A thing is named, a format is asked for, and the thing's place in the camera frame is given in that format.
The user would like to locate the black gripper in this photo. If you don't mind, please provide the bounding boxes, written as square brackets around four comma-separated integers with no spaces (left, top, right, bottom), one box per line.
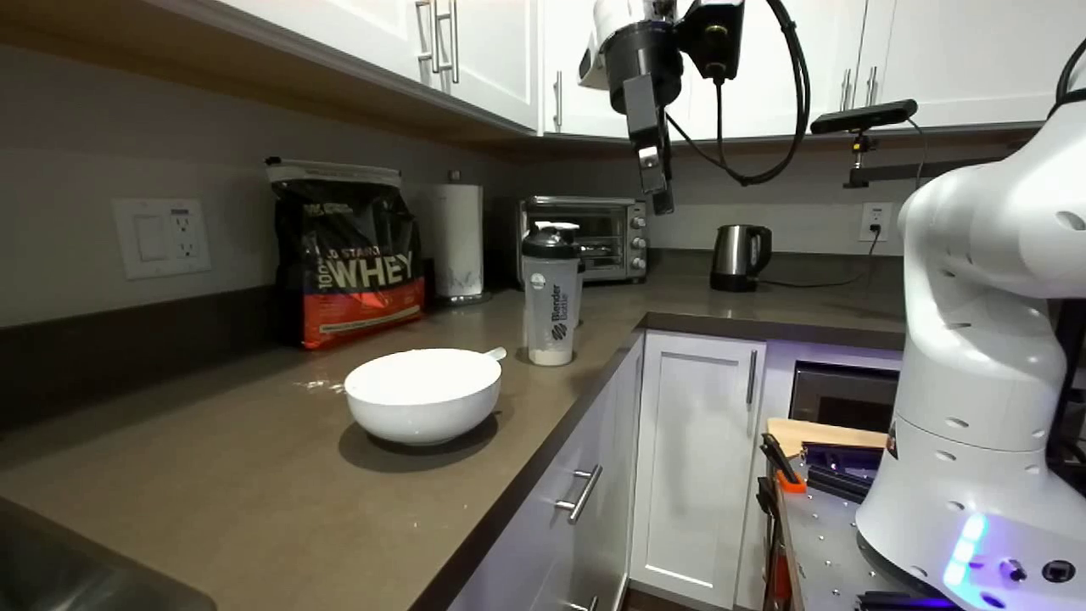
[600,21,681,213]

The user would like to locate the black shaker lid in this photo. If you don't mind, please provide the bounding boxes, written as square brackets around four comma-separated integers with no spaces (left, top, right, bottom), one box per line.
[520,224,581,259]

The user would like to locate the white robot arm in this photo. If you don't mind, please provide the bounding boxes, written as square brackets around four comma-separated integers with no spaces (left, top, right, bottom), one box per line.
[855,59,1086,611]

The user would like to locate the tall clear shaker bottle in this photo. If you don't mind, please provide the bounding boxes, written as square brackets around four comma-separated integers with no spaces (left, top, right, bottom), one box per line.
[522,249,583,367]

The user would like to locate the silver toaster oven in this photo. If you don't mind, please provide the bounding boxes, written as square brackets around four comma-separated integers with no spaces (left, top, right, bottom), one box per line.
[520,194,648,281]

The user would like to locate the stainless steel electric kettle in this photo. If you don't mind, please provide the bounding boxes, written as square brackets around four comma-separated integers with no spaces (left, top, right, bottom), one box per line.
[708,224,770,291]

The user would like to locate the white paper towel roll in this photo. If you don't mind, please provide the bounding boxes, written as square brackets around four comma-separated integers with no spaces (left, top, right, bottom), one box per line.
[430,175,482,302]

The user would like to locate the white lower cabinet door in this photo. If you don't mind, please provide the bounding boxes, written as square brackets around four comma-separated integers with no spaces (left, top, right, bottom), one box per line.
[630,332,767,608]

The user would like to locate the wooden board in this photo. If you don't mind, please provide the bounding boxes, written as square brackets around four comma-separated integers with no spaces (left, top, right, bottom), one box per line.
[767,419,887,455]

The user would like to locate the black red whey protein bag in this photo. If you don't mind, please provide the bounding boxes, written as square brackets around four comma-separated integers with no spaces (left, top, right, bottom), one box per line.
[265,158,424,351]

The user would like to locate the white ceramic bowl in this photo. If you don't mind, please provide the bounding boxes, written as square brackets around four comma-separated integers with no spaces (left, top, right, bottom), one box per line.
[344,348,505,448]

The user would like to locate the black orange tool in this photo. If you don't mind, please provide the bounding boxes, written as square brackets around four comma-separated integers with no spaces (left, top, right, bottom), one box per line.
[759,433,807,497]

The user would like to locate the white upper cabinets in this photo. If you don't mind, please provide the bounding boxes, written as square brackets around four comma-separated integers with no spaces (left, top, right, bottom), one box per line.
[152,0,1086,141]

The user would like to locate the steel sink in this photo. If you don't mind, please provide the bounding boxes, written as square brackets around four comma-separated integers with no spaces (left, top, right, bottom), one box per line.
[0,498,217,611]

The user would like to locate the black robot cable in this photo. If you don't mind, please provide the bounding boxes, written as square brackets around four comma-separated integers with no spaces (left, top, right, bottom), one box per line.
[663,0,816,190]

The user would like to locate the black camera on stand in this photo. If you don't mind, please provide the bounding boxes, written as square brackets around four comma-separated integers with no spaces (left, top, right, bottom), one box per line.
[811,98,947,190]

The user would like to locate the wall power socket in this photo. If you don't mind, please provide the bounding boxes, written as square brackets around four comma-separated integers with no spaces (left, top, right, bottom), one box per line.
[858,203,891,242]

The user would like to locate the white drawer front with handle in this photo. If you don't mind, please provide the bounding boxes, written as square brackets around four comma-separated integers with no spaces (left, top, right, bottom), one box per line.
[447,340,641,611]

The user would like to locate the white wall outlet plate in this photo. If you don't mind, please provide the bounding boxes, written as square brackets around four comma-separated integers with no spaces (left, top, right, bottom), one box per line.
[112,197,212,280]

